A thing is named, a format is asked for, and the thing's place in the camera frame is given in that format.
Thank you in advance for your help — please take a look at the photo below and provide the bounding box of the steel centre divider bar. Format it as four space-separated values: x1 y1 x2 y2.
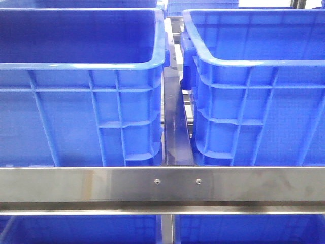
162 17 195 167

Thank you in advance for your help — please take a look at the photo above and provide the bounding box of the large blue crate left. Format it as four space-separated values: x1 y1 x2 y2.
1 8 169 167

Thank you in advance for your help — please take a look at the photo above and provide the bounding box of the large blue crate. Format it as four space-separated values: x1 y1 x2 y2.
180 9 324 167
1 8 169 167

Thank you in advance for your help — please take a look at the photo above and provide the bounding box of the large blue crate right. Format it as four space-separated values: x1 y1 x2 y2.
180 9 324 167

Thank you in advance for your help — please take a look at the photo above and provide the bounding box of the blue crate rear right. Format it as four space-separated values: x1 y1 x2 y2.
167 0 239 17

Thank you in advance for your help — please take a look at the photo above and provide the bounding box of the blue crate lower right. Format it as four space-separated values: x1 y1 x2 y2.
175 214 324 243

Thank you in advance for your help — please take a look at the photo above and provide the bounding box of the blue crate rear left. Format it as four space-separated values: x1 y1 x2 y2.
35 0 165 10

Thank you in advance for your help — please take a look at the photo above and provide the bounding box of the blue crate lower left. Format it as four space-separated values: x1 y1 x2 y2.
1 215 162 243

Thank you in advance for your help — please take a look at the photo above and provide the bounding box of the steel shelf front rail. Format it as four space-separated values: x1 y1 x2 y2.
1 166 324 215

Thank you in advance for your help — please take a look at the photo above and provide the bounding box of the right rail screw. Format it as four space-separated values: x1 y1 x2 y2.
196 178 202 185

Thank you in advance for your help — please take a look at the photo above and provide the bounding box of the steel vertical post below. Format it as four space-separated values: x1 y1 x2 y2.
161 214 175 244

